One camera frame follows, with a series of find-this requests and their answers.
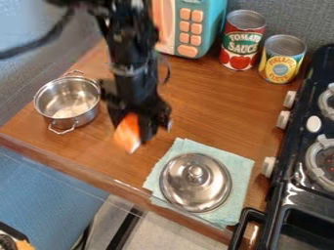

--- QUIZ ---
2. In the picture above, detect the red tomato sauce can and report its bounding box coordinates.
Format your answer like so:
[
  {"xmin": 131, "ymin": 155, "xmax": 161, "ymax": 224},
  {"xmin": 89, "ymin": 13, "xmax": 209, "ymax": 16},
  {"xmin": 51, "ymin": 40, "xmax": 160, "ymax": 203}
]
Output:
[{"xmin": 218, "ymin": 9, "xmax": 268, "ymax": 72}]

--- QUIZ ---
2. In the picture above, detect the toy stove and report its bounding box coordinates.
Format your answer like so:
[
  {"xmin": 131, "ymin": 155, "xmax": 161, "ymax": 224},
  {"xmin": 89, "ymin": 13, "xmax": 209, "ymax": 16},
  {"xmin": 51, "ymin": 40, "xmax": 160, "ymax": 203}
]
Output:
[{"xmin": 227, "ymin": 43, "xmax": 334, "ymax": 250}]

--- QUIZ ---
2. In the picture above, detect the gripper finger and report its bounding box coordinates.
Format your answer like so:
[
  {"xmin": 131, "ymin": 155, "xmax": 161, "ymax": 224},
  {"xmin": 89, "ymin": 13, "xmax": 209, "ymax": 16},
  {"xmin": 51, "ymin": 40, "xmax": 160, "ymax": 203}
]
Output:
[
  {"xmin": 105, "ymin": 104, "xmax": 130, "ymax": 130},
  {"xmin": 138, "ymin": 112, "xmax": 161, "ymax": 145}
]

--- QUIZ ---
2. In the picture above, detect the orange toy sushi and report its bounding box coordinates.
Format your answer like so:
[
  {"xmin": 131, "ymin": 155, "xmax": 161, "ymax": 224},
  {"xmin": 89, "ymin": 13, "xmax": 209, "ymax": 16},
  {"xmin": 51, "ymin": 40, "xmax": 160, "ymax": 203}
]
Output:
[{"xmin": 111, "ymin": 112, "xmax": 144, "ymax": 154}]

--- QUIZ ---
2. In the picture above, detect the silver lid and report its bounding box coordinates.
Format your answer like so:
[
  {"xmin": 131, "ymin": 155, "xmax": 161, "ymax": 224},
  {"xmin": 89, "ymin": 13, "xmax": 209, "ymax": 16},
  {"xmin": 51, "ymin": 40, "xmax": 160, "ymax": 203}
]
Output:
[{"xmin": 157, "ymin": 152, "xmax": 234, "ymax": 215}]

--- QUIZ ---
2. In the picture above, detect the yellow pineapple can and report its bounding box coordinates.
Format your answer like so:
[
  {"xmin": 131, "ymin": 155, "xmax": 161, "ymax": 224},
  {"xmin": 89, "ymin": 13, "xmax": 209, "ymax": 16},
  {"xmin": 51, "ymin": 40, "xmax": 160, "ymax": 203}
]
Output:
[{"xmin": 257, "ymin": 33, "xmax": 310, "ymax": 85}]

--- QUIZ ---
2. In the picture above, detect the light blue cloth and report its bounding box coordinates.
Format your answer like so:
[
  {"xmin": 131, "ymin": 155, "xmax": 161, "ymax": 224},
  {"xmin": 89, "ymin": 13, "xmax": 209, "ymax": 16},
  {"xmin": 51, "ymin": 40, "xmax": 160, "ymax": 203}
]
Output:
[{"xmin": 141, "ymin": 137, "xmax": 258, "ymax": 230}]

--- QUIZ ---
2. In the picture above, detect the toy microwave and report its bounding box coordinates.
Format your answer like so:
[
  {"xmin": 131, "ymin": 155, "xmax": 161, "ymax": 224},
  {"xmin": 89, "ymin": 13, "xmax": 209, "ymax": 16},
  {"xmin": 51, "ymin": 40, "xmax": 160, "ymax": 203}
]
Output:
[{"xmin": 148, "ymin": 0, "xmax": 229, "ymax": 60}]

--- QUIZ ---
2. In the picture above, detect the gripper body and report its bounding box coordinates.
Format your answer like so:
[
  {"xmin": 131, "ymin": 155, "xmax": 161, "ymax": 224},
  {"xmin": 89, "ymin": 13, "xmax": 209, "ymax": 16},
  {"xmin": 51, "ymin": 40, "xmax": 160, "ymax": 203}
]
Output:
[{"xmin": 99, "ymin": 63, "xmax": 176, "ymax": 133}]

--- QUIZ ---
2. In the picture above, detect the silver pot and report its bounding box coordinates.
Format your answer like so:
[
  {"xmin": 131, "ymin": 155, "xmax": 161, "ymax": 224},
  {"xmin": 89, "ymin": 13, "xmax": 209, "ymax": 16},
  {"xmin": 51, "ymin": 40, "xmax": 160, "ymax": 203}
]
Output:
[{"xmin": 32, "ymin": 68, "xmax": 104, "ymax": 136}]

